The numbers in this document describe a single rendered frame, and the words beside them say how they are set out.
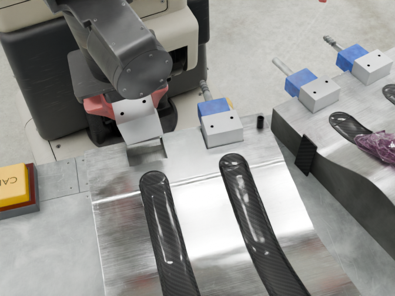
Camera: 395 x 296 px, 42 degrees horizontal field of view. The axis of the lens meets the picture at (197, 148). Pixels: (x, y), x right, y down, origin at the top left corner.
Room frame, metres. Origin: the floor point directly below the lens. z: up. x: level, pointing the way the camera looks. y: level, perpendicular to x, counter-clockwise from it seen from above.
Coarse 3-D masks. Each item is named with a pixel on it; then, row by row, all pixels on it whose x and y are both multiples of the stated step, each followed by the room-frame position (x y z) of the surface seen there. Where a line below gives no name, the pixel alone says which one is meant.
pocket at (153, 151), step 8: (144, 144) 0.48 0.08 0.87; (152, 144) 0.47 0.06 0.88; (160, 144) 0.47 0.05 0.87; (128, 152) 0.47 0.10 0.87; (136, 152) 0.47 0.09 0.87; (144, 152) 0.47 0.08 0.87; (152, 152) 0.47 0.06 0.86; (160, 152) 0.47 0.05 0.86; (128, 160) 0.46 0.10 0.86; (136, 160) 0.46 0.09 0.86; (144, 160) 0.46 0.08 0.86; (152, 160) 0.46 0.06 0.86
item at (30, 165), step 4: (28, 164) 0.50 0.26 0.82; (32, 164) 0.50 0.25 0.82; (32, 168) 0.49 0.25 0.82; (32, 172) 0.48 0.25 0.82; (32, 176) 0.47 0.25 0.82; (32, 180) 0.47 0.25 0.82; (32, 184) 0.46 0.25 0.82; (32, 188) 0.45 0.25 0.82; (32, 192) 0.44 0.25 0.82; (32, 196) 0.44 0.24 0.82; (32, 200) 0.43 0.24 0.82; (16, 204) 0.42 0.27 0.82; (20, 204) 0.42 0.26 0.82; (24, 204) 0.42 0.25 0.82; (28, 204) 0.42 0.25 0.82; (0, 208) 0.42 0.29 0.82; (4, 208) 0.42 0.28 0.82; (8, 208) 0.42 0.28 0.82; (12, 208) 0.42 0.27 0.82
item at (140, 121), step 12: (120, 108) 0.45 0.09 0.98; (132, 108) 0.45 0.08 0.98; (144, 108) 0.45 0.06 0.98; (120, 120) 0.43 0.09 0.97; (132, 120) 0.43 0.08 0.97; (144, 120) 0.44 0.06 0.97; (156, 120) 0.44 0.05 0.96; (120, 132) 0.43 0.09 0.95; (132, 132) 0.44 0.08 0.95; (144, 132) 0.44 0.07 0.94; (156, 132) 0.44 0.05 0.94
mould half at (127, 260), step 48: (192, 144) 0.46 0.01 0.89; (240, 144) 0.45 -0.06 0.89; (96, 192) 0.39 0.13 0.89; (192, 192) 0.38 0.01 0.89; (288, 192) 0.37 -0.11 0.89; (144, 240) 0.32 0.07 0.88; (192, 240) 0.31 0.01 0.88; (240, 240) 0.31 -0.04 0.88; (288, 240) 0.30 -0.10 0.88; (144, 288) 0.25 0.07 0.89; (240, 288) 0.24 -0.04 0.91; (336, 288) 0.22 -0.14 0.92
